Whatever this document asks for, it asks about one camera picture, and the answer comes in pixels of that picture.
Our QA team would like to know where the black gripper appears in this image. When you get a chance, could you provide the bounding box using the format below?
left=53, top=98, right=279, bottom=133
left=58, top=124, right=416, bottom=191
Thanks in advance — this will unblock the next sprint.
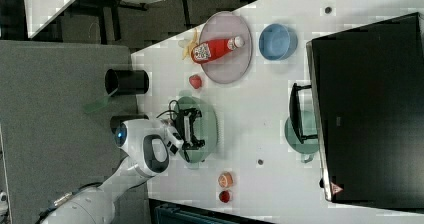
left=175, top=108, right=205, bottom=150

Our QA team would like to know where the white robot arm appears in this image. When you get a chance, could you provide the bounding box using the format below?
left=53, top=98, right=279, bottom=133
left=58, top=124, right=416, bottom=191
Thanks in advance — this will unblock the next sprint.
left=36, top=108, right=202, bottom=224

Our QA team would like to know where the red ketchup bottle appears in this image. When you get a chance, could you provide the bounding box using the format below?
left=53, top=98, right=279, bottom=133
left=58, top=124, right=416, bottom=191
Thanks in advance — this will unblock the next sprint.
left=190, top=36, right=245, bottom=64

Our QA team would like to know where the black cylinder cup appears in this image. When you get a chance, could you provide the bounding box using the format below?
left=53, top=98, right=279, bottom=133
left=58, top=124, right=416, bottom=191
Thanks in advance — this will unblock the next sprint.
left=104, top=69, right=149, bottom=96

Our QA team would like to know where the yellow banana peel toy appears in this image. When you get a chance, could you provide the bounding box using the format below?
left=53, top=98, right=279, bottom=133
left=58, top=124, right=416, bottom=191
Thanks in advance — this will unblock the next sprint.
left=178, top=29, right=199, bottom=59

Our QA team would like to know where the green flat utensil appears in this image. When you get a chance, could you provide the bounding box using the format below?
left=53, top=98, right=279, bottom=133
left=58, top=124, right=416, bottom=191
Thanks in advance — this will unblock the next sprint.
left=83, top=89, right=117, bottom=114

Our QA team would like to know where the grey round plate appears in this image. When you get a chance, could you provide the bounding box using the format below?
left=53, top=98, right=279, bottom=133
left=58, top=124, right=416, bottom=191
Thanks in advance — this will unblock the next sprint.
left=199, top=11, right=253, bottom=84

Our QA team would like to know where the blue bowl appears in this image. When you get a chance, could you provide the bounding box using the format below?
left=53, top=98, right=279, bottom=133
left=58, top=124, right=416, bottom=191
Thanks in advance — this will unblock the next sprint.
left=259, top=24, right=298, bottom=61

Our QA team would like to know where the green mug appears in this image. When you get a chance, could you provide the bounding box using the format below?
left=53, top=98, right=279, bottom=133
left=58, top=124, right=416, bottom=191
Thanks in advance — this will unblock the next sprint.
left=284, top=111, right=319, bottom=163

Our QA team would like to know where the white side table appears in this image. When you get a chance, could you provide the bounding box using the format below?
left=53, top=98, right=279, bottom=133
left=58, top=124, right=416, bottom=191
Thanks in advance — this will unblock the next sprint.
left=24, top=0, right=75, bottom=38

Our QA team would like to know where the black toaster oven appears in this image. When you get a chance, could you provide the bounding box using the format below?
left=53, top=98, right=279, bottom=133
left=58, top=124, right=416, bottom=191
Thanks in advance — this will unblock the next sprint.
left=289, top=13, right=424, bottom=213

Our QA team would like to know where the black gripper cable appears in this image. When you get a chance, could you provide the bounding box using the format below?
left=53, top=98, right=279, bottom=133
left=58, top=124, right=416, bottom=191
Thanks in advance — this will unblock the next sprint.
left=156, top=99, right=191, bottom=163

